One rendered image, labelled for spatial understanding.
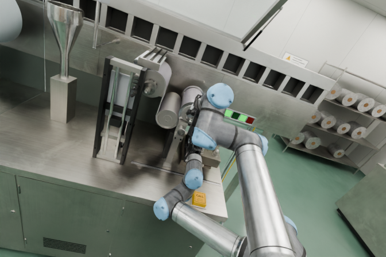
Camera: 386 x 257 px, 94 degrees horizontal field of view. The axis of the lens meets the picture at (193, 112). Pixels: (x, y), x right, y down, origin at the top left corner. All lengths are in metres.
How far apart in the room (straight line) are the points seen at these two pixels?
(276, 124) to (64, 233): 1.54
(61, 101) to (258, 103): 1.24
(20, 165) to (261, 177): 0.98
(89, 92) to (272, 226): 1.34
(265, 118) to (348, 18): 3.21
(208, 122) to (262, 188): 0.21
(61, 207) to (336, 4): 4.35
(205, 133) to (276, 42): 3.43
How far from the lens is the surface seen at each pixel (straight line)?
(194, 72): 1.23
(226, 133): 0.52
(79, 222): 1.31
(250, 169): 0.46
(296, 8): 3.91
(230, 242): 0.71
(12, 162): 1.12
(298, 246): 0.81
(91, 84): 1.44
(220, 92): 0.52
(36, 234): 1.55
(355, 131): 4.88
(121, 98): 0.89
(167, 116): 0.99
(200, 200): 1.02
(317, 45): 4.20
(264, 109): 1.42
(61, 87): 1.21
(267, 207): 0.41
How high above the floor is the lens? 1.69
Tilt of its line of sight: 26 degrees down
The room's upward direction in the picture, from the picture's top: 22 degrees clockwise
